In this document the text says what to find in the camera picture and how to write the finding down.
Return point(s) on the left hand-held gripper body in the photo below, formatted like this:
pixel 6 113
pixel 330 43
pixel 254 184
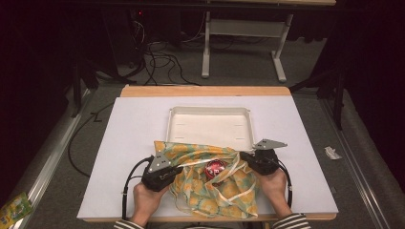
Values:
pixel 159 176

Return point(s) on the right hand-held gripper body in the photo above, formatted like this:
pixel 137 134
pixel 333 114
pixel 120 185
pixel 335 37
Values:
pixel 266 159

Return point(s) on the red can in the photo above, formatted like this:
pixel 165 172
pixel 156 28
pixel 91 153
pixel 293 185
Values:
pixel 215 169

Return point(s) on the yellow green patterned cloth bag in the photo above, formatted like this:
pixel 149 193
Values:
pixel 223 197

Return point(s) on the white plastic tray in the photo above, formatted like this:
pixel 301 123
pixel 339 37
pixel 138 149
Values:
pixel 210 127

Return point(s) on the person's left hand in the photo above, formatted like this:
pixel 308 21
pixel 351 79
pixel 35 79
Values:
pixel 148 200

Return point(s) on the person's right hand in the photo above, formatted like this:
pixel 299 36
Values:
pixel 273 187

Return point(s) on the crumpled white paper scrap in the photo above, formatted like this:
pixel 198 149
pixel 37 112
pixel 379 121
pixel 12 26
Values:
pixel 332 153

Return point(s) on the wooden table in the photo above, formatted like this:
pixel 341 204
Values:
pixel 203 91

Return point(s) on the dark metal stand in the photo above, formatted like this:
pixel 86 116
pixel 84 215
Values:
pixel 78 89
pixel 339 95

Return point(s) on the green yellow packet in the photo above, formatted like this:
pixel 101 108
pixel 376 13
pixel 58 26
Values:
pixel 14 211

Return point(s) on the metal floor rail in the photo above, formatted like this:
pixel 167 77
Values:
pixel 51 159
pixel 353 165

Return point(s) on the white metal desk frame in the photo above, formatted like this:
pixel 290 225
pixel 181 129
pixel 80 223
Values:
pixel 245 28

